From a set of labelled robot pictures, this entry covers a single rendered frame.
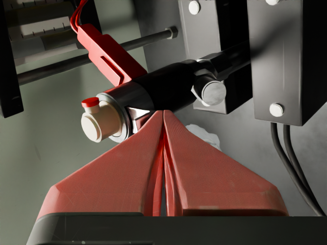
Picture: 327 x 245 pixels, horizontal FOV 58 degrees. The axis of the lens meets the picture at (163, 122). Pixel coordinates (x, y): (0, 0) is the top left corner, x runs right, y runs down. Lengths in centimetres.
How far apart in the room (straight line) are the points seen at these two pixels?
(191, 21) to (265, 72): 7
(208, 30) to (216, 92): 9
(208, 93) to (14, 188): 35
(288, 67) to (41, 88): 32
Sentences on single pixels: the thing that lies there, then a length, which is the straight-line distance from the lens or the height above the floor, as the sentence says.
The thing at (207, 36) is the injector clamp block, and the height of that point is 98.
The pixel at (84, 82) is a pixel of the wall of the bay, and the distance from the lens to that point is 47.
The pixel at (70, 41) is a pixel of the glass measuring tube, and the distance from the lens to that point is 42.
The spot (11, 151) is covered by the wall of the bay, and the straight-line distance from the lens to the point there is 44.
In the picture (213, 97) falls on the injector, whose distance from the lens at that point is 16.
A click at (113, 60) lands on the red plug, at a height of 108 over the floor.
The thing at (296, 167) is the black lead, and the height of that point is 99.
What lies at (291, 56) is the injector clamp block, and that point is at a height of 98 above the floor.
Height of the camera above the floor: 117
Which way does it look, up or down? 38 degrees down
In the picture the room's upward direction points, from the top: 120 degrees counter-clockwise
